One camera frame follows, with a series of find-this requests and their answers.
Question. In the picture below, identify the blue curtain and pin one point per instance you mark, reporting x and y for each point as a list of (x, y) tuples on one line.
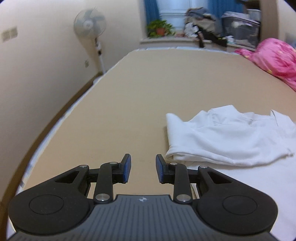
[(151, 10), (222, 7)]

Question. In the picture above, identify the wooden wardrobe panel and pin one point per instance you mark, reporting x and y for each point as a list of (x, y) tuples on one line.
[(269, 16)]

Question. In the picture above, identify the white shelf basket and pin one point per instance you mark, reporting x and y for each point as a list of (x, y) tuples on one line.
[(254, 14)]

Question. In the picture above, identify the potted green plant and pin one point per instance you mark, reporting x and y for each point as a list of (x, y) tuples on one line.
[(159, 27)]

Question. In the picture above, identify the window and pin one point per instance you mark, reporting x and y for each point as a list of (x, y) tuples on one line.
[(175, 11)]

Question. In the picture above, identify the clear plastic storage bin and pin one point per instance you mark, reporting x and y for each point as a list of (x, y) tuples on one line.
[(240, 30)]

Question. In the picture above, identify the tan bed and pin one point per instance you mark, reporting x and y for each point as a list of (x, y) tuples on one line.
[(138, 92)]

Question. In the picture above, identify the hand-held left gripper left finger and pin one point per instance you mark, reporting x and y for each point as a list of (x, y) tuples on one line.
[(126, 168)]

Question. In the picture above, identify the pink floral quilt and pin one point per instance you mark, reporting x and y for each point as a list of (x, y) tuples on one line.
[(275, 58)]

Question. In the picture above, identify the white shirt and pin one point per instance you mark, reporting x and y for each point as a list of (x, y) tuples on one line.
[(219, 136)]

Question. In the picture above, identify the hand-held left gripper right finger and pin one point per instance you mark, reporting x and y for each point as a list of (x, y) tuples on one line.
[(159, 169)]

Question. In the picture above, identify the white standing fan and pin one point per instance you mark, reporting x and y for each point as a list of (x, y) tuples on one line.
[(89, 24)]

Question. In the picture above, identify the pile of dark clothes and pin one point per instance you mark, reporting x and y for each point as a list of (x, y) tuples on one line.
[(203, 23)]

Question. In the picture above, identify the wall switch plate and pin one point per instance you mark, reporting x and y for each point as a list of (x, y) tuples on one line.
[(5, 36), (13, 32)]

